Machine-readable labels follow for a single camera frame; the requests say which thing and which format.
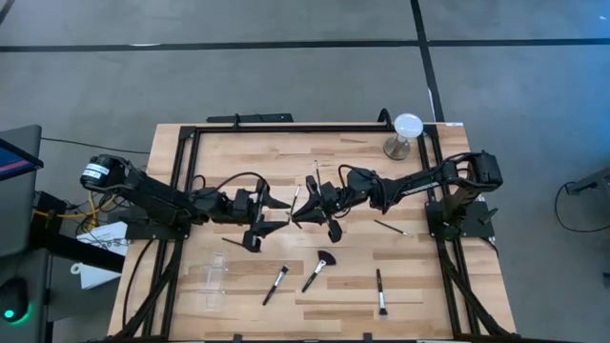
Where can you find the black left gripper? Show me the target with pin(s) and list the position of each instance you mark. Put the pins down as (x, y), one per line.
(243, 207)

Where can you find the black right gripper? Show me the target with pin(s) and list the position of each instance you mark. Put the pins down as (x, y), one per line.
(331, 200)

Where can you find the thin black makeup brush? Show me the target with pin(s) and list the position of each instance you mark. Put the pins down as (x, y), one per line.
(316, 169)
(233, 241)
(295, 200)
(393, 228)

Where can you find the white-tipped powder makeup brush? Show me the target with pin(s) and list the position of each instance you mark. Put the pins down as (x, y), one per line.
(380, 290)

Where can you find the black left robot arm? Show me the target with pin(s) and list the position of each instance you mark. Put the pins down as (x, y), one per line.
(152, 195)

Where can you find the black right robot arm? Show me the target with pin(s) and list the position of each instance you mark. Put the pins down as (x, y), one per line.
(414, 183)

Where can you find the black fan makeup brush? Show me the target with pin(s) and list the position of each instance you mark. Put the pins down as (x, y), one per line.
(327, 258)

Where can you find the black brush with Solve print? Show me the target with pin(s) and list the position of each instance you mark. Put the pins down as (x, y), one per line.
(276, 285)

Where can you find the clear acrylic organizer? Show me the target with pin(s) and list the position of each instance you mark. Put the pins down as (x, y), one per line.
(214, 278)

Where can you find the black flat bar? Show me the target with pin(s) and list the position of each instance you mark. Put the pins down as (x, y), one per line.
(252, 118)

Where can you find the white mushroom lamp brass base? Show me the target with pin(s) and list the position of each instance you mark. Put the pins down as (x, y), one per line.
(408, 125)

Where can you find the white paper sheet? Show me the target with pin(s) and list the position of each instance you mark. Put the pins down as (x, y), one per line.
(107, 236)

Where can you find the white triangular plastic piece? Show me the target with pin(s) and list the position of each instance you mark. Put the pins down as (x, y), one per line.
(95, 276)

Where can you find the black side desk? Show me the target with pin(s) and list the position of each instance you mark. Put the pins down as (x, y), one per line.
(52, 238)

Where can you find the grey panel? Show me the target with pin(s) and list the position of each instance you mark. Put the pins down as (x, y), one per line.
(19, 214)

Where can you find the laptop screen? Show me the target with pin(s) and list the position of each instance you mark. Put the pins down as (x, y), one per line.
(14, 164)

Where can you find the black computer mouse green light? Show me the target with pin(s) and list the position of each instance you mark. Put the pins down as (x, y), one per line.
(12, 297)

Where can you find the black aluminium table frame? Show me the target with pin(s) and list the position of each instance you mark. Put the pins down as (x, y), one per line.
(310, 128)

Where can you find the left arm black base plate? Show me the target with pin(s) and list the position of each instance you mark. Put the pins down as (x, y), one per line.
(157, 232)

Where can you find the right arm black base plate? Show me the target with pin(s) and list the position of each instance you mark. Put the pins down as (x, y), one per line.
(476, 219)

